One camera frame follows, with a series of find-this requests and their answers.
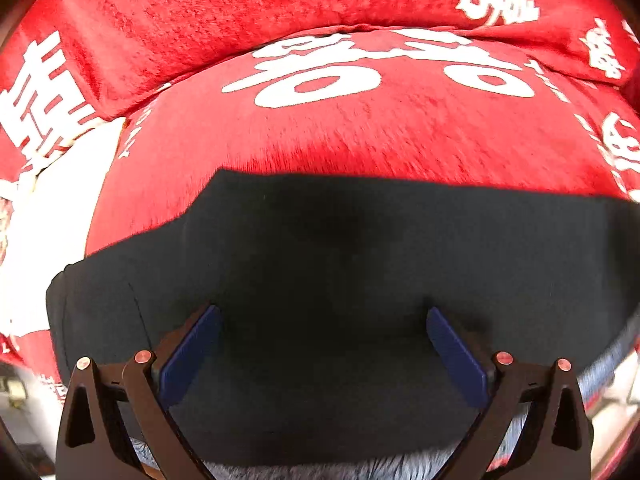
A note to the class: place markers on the black fleece-lined pants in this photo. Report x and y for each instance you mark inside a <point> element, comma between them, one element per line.
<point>322,367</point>

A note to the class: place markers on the red bed sheet with characters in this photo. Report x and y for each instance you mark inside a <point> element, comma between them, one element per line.
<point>406,104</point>

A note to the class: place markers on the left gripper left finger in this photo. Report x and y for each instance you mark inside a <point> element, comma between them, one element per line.
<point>93,442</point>

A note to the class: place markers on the red folded quilt with characters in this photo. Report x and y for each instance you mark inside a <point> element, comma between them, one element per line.
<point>69,63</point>

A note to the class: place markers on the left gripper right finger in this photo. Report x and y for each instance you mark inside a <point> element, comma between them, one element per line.
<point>531,421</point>

